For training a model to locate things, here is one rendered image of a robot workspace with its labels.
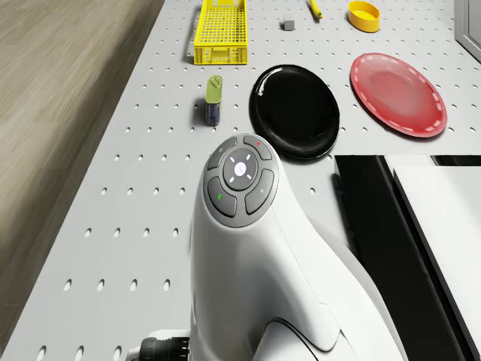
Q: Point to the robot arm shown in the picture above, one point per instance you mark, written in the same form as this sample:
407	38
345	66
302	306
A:
259	263

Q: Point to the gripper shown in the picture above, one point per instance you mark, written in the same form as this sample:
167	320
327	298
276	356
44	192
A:
165	345

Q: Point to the flat-sided can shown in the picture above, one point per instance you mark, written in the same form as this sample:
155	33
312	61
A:
213	101

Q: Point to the yellow bowl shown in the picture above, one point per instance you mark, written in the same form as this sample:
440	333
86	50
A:
363	19

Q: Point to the black stove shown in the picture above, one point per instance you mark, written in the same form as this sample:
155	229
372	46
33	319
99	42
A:
379	233

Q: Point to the grey cube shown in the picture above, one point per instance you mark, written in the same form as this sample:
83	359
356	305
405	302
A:
288	24

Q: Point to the yellow basket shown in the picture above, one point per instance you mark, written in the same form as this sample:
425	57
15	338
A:
221	34

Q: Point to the red plate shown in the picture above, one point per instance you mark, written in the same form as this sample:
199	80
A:
398	94

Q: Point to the white cabinet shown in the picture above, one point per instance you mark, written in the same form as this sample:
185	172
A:
469	26

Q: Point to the banana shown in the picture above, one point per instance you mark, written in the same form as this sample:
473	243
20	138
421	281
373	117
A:
315	8

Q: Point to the black plate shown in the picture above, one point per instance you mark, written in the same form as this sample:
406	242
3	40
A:
297	113

